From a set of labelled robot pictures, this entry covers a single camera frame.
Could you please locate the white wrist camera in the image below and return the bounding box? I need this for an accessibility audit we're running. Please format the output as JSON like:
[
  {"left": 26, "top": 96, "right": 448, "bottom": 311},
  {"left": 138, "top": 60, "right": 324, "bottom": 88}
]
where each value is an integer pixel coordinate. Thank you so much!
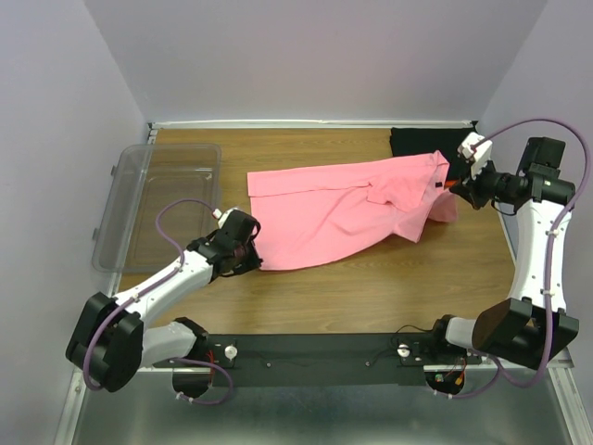
[
  {"left": 458, "top": 132, "right": 492, "bottom": 179},
  {"left": 211, "top": 207, "right": 237, "bottom": 229}
]

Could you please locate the folded black t shirt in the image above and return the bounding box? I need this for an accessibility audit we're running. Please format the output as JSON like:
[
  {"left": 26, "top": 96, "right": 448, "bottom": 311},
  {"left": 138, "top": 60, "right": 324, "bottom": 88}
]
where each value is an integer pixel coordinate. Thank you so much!
[{"left": 389, "top": 125, "right": 476, "bottom": 182}]

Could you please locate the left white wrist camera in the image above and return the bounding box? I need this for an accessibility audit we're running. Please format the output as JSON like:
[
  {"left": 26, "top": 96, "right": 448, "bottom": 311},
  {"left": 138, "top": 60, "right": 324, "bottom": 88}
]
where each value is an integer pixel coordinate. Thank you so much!
[{"left": 211, "top": 207, "right": 237, "bottom": 229}]

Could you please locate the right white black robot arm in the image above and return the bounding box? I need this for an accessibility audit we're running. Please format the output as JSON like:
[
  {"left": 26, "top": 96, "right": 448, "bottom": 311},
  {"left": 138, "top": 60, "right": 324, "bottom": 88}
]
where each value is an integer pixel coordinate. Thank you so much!
[{"left": 425, "top": 133, "right": 579, "bottom": 370}]

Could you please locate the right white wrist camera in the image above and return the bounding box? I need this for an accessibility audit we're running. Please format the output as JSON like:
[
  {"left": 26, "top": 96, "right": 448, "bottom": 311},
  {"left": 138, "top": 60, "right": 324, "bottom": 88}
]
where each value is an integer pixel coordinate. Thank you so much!
[{"left": 458, "top": 132, "right": 492, "bottom": 179}]

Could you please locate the clear plastic bin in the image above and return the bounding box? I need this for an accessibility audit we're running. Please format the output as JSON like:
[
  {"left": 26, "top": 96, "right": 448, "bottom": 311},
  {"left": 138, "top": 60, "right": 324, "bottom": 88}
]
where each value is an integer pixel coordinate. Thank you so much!
[{"left": 92, "top": 144, "right": 221, "bottom": 273}]

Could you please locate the pink t shirt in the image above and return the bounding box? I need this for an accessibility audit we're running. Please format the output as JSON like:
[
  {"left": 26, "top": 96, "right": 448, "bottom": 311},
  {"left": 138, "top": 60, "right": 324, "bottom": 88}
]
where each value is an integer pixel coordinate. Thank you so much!
[{"left": 247, "top": 151, "right": 458, "bottom": 272}]

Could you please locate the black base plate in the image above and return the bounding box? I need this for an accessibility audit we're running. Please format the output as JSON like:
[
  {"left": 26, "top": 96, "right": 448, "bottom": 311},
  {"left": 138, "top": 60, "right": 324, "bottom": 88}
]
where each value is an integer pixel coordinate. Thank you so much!
[{"left": 173, "top": 332, "right": 480, "bottom": 395}]

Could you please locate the aluminium frame rail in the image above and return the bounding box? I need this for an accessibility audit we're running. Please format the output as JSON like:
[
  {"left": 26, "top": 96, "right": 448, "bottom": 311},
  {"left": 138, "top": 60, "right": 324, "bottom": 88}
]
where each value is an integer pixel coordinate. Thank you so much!
[{"left": 56, "top": 361, "right": 592, "bottom": 444}]

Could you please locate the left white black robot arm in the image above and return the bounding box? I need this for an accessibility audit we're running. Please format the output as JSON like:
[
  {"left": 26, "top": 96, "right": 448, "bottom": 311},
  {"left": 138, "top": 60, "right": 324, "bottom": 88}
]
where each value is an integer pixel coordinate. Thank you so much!
[{"left": 66, "top": 208, "right": 262, "bottom": 392}]

